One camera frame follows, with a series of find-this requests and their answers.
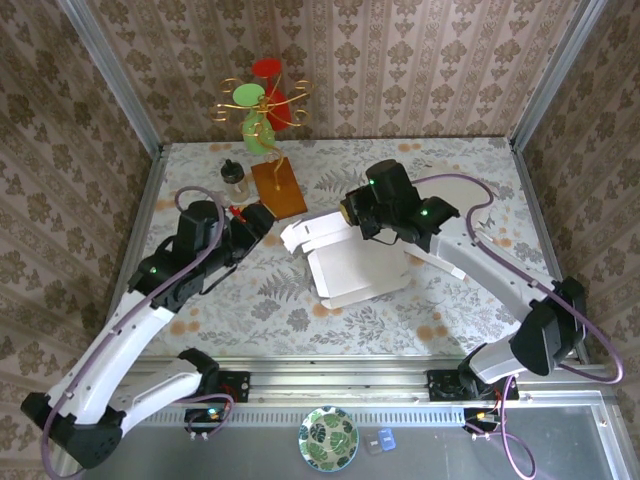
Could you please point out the small blue card case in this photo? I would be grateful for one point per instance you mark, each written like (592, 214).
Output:
(386, 439)

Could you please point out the clear bottle black cap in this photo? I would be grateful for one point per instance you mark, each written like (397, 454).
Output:
(232, 175)

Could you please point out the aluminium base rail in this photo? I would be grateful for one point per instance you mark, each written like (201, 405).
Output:
(340, 380)

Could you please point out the white lavender paper box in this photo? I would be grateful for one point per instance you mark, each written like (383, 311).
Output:
(350, 270)

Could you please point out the slotted metal strip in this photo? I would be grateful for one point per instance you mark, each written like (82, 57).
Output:
(280, 416)

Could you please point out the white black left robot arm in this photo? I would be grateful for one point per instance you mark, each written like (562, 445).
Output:
(125, 345)

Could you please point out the small circuit board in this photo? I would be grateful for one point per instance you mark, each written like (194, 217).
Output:
(205, 415)
(480, 416)

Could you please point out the floral table cloth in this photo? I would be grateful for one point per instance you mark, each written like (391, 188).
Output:
(350, 340)

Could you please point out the aluminium frame post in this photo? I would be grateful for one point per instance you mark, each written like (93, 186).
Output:
(114, 75)
(556, 75)

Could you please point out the leaf pattern bowl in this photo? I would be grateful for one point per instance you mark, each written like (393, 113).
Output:
(327, 440)

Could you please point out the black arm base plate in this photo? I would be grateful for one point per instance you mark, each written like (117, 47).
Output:
(240, 387)
(440, 387)

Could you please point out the green plastic goblet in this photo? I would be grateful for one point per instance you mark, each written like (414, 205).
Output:
(247, 95)

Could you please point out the red snack packet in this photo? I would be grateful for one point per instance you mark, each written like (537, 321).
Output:
(243, 215)

